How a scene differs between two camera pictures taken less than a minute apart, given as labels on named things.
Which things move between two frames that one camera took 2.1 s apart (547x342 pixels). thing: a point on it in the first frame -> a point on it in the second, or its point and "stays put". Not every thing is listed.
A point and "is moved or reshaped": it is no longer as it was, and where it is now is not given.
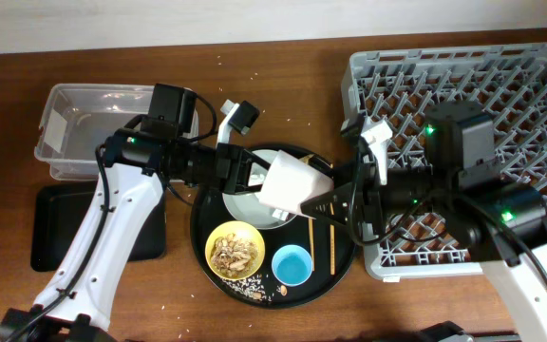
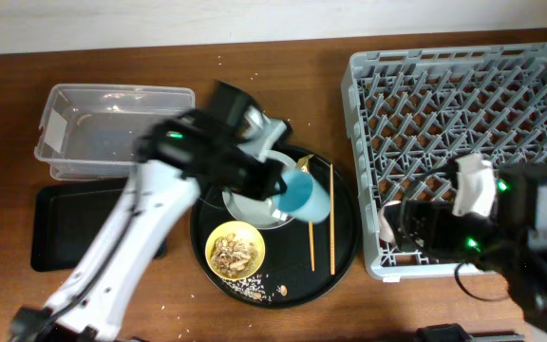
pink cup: x=291 y=180 is moved or reshaped
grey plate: x=246 y=209 stays put
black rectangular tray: x=62 y=212 stays put
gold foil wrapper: x=305 y=160 stays put
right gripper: x=368 y=205 -> x=439 y=214
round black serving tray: x=332 y=249 stays put
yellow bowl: x=235 y=251 stays put
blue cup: x=292 y=265 -> x=306 y=199
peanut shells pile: x=231 y=255 stays put
